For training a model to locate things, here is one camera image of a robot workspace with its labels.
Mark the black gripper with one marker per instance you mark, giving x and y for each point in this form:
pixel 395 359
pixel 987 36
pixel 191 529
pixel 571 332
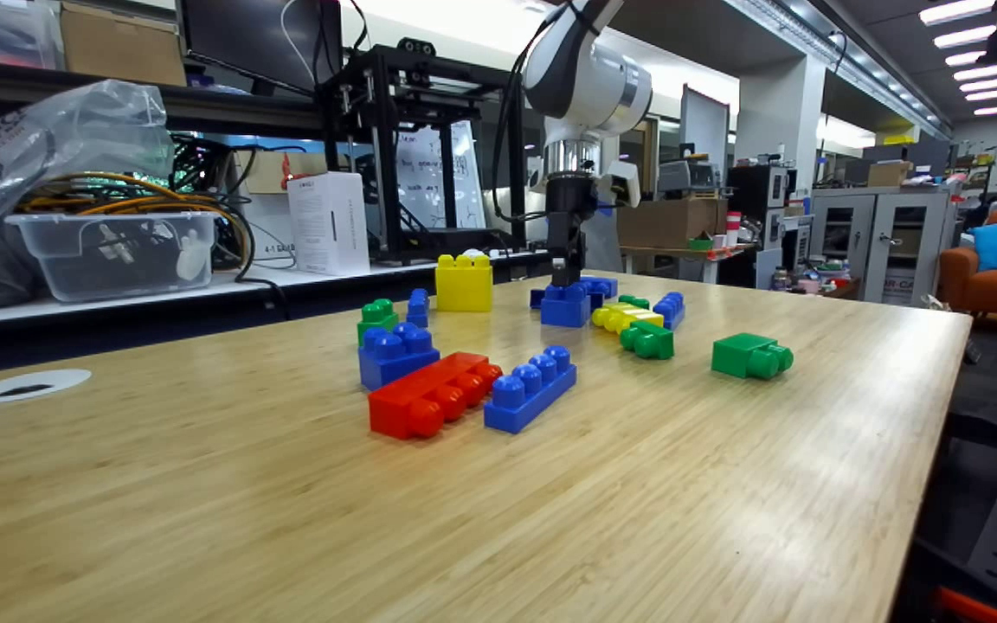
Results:
pixel 571 208

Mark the square blue toy block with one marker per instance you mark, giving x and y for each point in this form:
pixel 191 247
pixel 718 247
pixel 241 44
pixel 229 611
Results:
pixel 564 311

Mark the small green toy block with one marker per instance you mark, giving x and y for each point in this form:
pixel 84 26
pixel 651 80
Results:
pixel 634 303

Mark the hollow blue toy block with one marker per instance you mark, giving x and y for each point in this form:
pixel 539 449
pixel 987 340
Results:
pixel 605 288

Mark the tall yellow toy block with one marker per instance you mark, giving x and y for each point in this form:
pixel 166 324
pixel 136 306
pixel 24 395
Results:
pixel 466 287

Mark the long blue toy block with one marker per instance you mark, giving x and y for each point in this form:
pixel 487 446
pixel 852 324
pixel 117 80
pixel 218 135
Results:
pixel 669 311
pixel 529 394

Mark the small blue toy block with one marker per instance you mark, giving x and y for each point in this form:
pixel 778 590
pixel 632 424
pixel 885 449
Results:
pixel 416 311

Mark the long red toy block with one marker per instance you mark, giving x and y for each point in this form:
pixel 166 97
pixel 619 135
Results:
pixel 429 399

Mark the wide green toy block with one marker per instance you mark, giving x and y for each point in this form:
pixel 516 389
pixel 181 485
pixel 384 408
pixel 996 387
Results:
pixel 748 359

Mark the brown cardboard box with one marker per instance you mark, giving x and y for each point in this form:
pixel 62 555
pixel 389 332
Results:
pixel 674 225

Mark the white box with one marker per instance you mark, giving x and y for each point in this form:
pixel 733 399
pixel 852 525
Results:
pixel 331 225

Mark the grey cabinet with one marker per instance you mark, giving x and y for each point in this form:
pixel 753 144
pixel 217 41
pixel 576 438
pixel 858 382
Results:
pixel 881 247

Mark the yellow sign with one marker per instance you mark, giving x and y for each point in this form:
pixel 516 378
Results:
pixel 897 132

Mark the black monitor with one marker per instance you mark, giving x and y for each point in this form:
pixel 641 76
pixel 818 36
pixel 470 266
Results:
pixel 257 41

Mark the orange sofa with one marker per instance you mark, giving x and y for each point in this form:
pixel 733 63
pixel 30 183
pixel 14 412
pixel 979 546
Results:
pixel 986 295

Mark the ceiling light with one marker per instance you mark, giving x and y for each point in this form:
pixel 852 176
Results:
pixel 987 85
pixel 959 11
pixel 996 111
pixel 968 58
pixel 991 97
pixel 986 76
pixel 968 36

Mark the clear plastic bin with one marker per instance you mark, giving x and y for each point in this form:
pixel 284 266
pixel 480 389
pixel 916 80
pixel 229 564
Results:
pixel 118 261

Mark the black shelf bench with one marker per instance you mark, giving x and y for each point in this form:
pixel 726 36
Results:
pixel 118 332

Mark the clear plastic bag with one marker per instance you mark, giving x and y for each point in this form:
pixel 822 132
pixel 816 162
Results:
pixel 84 139

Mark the cardboard box on shelf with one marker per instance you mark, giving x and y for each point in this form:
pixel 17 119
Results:
pixel 118 41

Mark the black 3D printer frame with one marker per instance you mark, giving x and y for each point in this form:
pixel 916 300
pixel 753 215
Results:
pixel 389 116

